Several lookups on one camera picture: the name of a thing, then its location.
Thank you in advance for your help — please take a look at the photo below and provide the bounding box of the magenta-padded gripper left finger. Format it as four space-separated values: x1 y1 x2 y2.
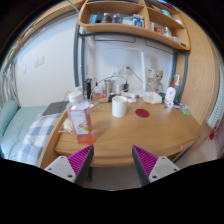
44 144 95 187

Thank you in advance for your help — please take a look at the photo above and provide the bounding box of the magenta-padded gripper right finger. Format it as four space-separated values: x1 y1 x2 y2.
131 144 181 187

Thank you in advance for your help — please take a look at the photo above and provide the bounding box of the clear bottle with pink drink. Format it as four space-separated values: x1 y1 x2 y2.
65 90 96 146

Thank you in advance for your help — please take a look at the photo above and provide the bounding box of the cream round container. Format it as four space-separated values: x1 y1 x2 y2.
62 118 74 133

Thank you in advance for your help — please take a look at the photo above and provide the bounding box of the flat round red coaster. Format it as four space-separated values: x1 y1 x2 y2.
134 108 150 118

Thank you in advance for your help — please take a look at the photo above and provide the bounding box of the blue plaid blanket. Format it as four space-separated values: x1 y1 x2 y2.
17 112 63 167

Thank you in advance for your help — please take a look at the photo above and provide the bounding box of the dark grey laptop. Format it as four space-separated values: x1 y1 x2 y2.
42 101 69 117

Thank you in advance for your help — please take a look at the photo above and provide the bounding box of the white cup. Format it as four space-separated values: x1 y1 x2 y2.
111 95 129 118

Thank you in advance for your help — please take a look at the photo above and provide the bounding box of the white plastic box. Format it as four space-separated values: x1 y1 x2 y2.
142 90 163 105

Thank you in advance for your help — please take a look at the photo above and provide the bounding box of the white pump bottle red top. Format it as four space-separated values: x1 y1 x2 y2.
164 81 177 107

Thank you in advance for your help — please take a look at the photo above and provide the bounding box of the black electric shaver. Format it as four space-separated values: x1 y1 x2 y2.
84 77 93 100

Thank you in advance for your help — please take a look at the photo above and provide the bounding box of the clear spray bottle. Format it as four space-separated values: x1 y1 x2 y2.
173 74 183 103

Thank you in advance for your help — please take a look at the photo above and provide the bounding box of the steel tumbler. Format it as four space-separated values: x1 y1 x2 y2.
103 78 114 98

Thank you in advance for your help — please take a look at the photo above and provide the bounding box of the tree creature figurine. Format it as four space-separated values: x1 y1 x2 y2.
146 69 164 94

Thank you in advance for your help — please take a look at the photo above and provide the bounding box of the teal pillow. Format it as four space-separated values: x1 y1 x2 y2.
0 99 20 136

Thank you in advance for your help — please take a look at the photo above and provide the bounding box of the white desk lamp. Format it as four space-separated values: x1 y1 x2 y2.
99 47 147 93

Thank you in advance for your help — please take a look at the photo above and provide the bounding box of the wooden shelf unit with items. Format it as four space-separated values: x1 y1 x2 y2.
77 0 191 52

